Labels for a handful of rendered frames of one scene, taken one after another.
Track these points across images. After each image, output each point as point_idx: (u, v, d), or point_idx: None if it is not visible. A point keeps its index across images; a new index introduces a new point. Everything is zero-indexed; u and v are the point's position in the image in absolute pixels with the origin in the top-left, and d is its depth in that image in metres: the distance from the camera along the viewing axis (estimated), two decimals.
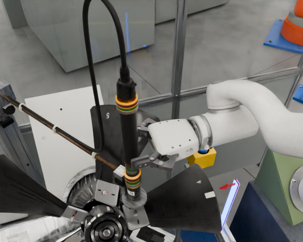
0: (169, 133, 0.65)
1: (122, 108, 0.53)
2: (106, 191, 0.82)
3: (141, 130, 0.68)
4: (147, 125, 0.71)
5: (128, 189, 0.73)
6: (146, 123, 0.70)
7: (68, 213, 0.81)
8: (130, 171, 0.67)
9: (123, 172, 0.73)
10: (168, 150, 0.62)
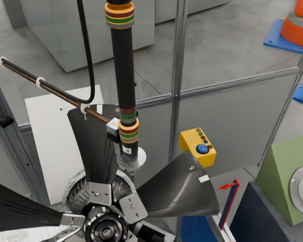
0: None
1: (114, 19, 0.41)
2: (133, 207, 0.84)
3: None
4: None
5: (124, 145, 0.61)
6: None
7: (97, 187, 0.82)
8: (126, 118, 0.55)
9: (118, 125, 0.61)
10: None
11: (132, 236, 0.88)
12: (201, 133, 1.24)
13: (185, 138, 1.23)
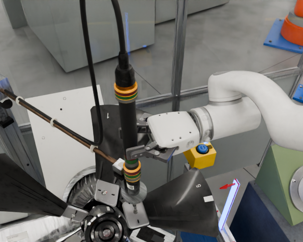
0: (169, 125, 0.63)
1: (121, 96, 0.51)
2: (136, 212, 0.85)
3: (139, 126, 0.65)
4: (145, 120, 0.68)
5: (128, 183, 0.71)
6: (145, 118, 0.67)
7: (105, 186, 0.83)
8: (130, 163, 0.65)
9: (122, 165, 0.71)
10: (168, 142, 0.60)
11: None
12: None
13: None
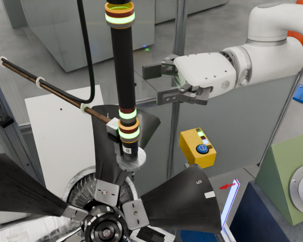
0: (200, 64, 0.54)
1: (114, 18, 0.41)
2: (135, 214, 0.86)
3: (165, 65, 0.57)
4: None
5: (124, 145, 0.61)
6: (171, 58, 0.59)
7: (105, 186, 0.83)
8: (126, 118, 0.55)
9: (118, 125, 0.61)
10: (201, 80, 0.51)
11: None
12: (201, 133, 1.24)
13: (185, 138, 1.23)
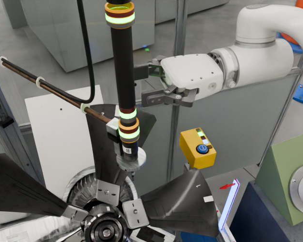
0: (186, 66, 0.54)
1: (114, 18, 0.41)
2: None
3: (152, 66, 0.56)
4: None
5: (124, 145, 0.61)
6: (158, 59, 0.59)
7: (140, 209, 0.86)
8: (126, 118, 0.55)
9: (118, 125, 0.61)
10: (187, 82, 0.50)
11: None
12: (201, 133, 1.24)
13: (185, 138, 1.23)
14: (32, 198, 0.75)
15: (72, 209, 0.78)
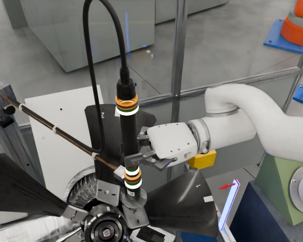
0: (168, 137, 0.66)
1: (122, 109, 0.53)
2: None
3: (140, 140, 0.67)
4: (145, 134, 0.70)
5: (128, 189, 0.73)
6: (144, 131, 0.69)
7: (140, 209, 0.86)
8: (130, 171, 0.67)
9: (123, 173, 0.73)
10: (167, 153, 0.62)
11: None
12: None
13: None
14: (32, 198, 0.75)
15: (72, 209, 0.78)
